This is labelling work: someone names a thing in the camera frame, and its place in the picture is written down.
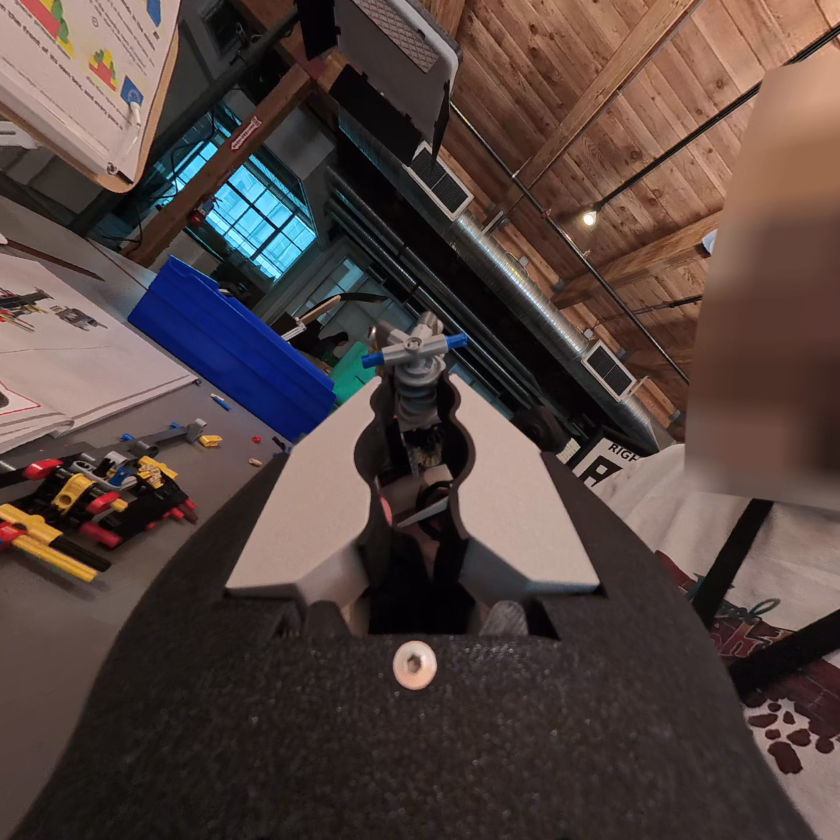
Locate black white printed sign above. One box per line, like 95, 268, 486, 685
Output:
571, 427, 648, 491

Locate green plastic bin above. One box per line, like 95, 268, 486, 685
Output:
328, 341, 379, 404

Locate blue plastic bin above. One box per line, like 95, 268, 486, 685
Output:
128, 255, 337, 442

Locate wooden post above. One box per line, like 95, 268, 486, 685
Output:
121, 59, 349, 266

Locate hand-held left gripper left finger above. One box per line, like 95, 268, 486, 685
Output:
223, 377, 389, 635

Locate dark grey lego beam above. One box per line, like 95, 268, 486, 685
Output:
121, 420, 207, 460

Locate silver air duct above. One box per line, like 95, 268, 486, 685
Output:
453, 213, 664, 447

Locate person's white shirt torso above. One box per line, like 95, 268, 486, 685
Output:
571, 443, 840, 840

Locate open instruction booklet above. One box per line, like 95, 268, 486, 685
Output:
0, 252, 199, 454

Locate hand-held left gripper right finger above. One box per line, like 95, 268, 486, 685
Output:
444, 374, 602, 636

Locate paned window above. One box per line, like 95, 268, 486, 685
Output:
177, 112, 322, 281

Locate clipboard with instruction sheet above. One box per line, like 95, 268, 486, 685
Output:
0, 0, 182, 194

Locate grey lego engine assembly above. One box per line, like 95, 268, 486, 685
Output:
361, 311, 470, 473

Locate white wall vent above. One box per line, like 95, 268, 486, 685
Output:
581, 340, 636, 401
407, 144, 475, 222

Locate black yellow lego chassis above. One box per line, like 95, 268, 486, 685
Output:
0, 453, 199, 585

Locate black lanyard strap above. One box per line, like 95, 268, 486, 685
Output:
692, 499, 840, 698

